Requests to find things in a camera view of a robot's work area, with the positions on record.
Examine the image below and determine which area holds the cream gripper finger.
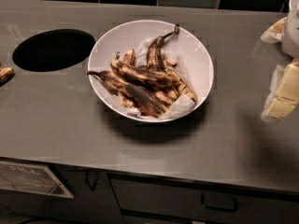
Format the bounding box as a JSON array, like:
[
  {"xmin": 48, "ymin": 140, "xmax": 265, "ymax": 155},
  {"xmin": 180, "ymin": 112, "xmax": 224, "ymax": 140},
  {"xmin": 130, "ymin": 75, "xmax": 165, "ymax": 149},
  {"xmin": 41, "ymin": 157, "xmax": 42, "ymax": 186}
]
[
  {"xmin": 261, "ymin": 17, "xmax": 287, "ymax": 44},
  {"xmin": 261, "ymin": 61, "xmax": 299, "ymax": 123}
]

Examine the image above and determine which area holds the spotted banana across top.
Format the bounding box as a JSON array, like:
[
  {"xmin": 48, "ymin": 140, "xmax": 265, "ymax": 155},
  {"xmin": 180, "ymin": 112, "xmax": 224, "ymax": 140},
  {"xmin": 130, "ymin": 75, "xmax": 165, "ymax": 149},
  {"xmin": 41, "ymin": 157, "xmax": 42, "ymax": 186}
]
[{"xmin": 110, "ymin": 60, "xmax": 179, "ymax": 88}]

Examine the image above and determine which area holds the white ceramic bowl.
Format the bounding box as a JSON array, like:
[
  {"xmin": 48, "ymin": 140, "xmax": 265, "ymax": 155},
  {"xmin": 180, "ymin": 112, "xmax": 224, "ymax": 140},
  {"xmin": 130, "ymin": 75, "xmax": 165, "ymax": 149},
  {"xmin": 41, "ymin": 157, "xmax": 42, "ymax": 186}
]
[{"xmin": 87, "ymin": 20, "xmax": 214, "ymax": 122}]

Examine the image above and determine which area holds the dark long front banana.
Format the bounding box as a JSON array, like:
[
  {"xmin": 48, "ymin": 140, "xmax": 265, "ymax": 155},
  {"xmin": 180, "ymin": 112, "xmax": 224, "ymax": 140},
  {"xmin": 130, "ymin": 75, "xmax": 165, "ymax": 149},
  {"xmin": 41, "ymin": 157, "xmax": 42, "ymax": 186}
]
[{"xmin": 87, "ymin": 71, "xmax": 168, "ymax": 118}]

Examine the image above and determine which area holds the small banana at left back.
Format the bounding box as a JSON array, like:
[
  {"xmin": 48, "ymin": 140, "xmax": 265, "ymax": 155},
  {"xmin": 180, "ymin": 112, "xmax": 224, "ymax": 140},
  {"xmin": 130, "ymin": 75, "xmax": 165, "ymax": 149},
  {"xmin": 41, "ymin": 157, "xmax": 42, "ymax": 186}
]
[{"xmin": 123, "ymin": 49, "xmax": 135, "ymax": 65}]

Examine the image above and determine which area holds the banana at left edge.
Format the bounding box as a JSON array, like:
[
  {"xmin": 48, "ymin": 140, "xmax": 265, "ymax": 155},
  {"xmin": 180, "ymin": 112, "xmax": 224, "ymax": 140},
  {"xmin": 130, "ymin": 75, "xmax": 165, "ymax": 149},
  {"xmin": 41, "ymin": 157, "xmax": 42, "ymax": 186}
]
[{"xmin": 0, "ymin": 67, "xmax": 14, "ymax": 83}]

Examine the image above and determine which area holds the grey cabinet drawer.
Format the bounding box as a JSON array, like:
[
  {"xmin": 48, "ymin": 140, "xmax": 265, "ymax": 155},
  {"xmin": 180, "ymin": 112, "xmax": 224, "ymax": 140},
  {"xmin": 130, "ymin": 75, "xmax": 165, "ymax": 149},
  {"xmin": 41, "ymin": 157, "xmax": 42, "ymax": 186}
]
[{"xmin": 109, "ymin": 175, "xmax": 299, "ymax": 224}]

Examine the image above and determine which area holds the round black counter hole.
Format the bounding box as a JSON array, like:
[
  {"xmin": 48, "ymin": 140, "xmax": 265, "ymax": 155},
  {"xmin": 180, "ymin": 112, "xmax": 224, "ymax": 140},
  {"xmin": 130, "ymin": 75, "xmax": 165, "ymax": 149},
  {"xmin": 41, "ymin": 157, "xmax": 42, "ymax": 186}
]
[{"xmin": 12, "ymin": 29, "xmax": 95, "ymax": 72}]

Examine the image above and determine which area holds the framed sign on cabinet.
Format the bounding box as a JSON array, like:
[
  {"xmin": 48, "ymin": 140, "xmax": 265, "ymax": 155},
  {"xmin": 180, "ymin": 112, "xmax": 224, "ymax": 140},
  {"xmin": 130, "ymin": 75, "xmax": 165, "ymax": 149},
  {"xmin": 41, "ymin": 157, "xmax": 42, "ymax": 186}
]
[{"xmin": 0, "ymin": 161, "xmax": 74, "ymax": 199}]

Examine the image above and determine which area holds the black drawer handle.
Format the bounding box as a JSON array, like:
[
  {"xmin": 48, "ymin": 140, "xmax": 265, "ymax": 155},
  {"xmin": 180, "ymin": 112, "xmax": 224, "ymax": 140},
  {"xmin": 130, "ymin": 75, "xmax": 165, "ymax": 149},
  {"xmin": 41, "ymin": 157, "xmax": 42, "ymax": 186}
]
[{"xmin": 201, "ymin": 194, "xmax": 238, "ymax": 213}]

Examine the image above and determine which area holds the black cabinet door handle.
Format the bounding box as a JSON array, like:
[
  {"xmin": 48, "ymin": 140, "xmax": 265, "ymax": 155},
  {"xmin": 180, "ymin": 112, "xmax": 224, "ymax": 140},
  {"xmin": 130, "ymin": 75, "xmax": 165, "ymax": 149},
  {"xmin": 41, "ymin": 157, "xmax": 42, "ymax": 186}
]
[{"xmin": 84, "ymin": 171, "xmax": 97, "ymax": 191}]

